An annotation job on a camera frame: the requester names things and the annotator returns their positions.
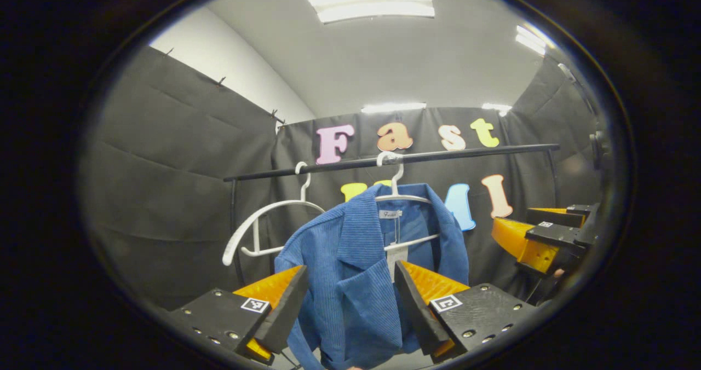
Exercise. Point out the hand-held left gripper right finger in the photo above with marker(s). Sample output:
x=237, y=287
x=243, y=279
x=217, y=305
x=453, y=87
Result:
x=416, y=315

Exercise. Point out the black backdrop cloth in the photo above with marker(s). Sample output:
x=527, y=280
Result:
x=175, y=184

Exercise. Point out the white plastic clothes hanger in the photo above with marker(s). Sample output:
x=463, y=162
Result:
x=402, y=197
x=241, y=233

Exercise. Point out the black metal clothes rack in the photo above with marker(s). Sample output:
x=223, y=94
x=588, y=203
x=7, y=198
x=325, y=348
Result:
x=438, y=155

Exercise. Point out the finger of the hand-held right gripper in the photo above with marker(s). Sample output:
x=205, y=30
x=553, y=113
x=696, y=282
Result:
x=556, y=235
x=553, y=217

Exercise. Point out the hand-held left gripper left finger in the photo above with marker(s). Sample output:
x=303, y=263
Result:
x=290, y=315

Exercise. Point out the ceiling light panel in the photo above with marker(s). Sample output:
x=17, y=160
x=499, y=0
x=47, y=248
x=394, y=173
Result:
x=530, y=39
x=372, y=3
x=495, y=108
x=393, y=108

